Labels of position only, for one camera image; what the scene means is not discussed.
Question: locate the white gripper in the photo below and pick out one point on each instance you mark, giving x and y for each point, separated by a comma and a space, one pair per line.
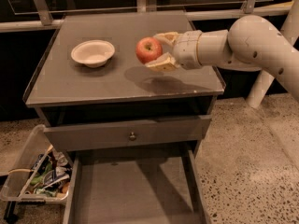
185, 50

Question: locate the red apple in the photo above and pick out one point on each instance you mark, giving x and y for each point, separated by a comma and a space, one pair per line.
148, 49

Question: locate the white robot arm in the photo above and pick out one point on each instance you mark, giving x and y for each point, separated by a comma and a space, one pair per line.
251, 41

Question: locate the grey top drawer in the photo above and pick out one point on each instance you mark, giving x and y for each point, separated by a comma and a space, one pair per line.
116, 134

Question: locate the grey wooden drawer cabinet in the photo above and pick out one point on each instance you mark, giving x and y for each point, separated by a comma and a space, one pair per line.
65, 93

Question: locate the round metal drawer knob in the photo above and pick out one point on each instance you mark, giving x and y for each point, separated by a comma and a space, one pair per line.
132, 136

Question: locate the grey open middle drawer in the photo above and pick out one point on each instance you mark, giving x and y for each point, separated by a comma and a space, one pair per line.
134, 186

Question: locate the white paper bowl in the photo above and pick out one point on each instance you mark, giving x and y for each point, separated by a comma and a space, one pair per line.
93, 53

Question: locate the metal railing with glass panel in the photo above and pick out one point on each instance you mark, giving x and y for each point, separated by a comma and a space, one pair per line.
34, 15

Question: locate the snack packets in bin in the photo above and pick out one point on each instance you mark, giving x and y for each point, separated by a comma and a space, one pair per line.
50, 176

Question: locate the clear plastic storage bin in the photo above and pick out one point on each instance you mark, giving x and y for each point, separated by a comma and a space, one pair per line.
17, 180

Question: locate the white diagonal support post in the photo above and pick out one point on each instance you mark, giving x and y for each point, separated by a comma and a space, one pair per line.
264, 80

